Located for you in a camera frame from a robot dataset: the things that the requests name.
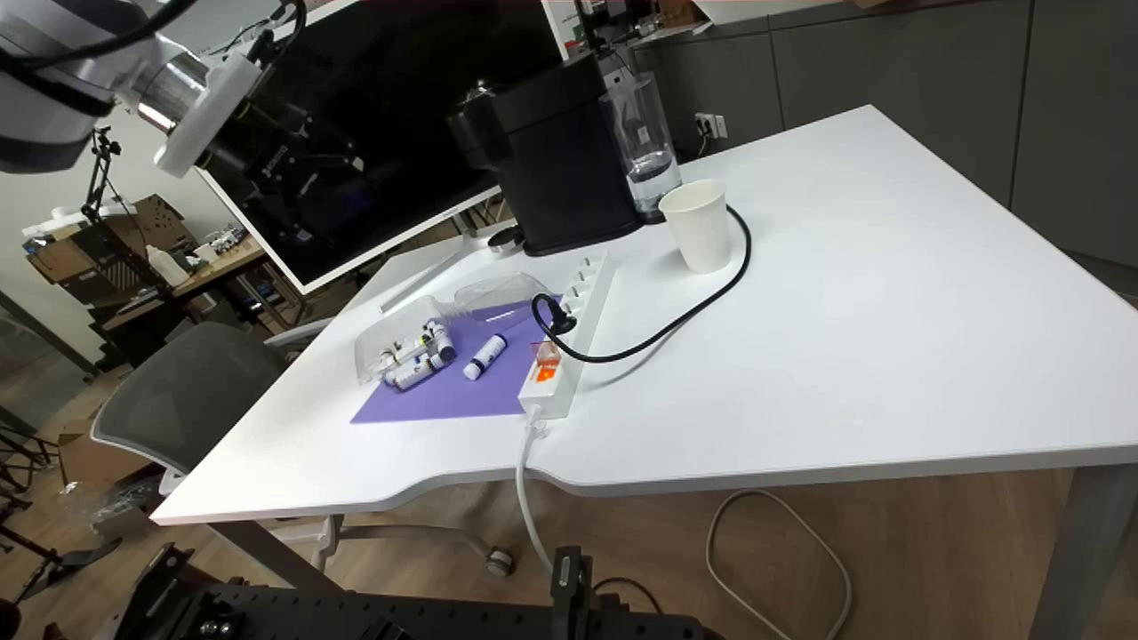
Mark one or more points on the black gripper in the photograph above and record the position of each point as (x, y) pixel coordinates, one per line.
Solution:
(269, 138)

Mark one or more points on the large black flat monitor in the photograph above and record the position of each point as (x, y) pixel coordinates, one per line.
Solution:
(412, 120)

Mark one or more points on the small dark round object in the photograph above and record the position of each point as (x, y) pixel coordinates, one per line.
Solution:
(506, 243)

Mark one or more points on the cluttered wooden desk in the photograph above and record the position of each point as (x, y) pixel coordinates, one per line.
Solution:
(130, 254)

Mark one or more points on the black tripod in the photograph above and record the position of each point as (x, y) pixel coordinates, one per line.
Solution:
(104, 164)

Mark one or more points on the black coffee machine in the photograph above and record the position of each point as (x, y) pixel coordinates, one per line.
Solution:
(556, 164)

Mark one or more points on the white tube with purple band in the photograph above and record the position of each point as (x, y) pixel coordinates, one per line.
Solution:
(485, 358)

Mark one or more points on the grey office chair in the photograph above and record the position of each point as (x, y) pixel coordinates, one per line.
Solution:
(180, 393)

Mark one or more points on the purple mat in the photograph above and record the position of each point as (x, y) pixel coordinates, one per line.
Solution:
(475, 397)

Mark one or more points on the white power strip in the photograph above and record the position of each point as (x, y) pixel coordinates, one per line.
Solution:
(568, 358)

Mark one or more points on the clear water tank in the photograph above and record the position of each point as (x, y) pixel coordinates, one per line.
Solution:
(646, 128)

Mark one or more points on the shelf clutter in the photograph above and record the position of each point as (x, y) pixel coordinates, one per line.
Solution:
(617, 24)

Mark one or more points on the white paper cup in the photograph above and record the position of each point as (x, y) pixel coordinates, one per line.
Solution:
(700, 233)

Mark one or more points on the grey table leg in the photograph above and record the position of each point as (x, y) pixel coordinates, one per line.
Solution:
(1084, 557)

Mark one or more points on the white wall outlet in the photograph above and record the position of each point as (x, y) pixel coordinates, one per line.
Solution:
(713, 127)

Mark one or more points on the black camera rig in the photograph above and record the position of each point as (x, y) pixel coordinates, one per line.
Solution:
(357, 618)

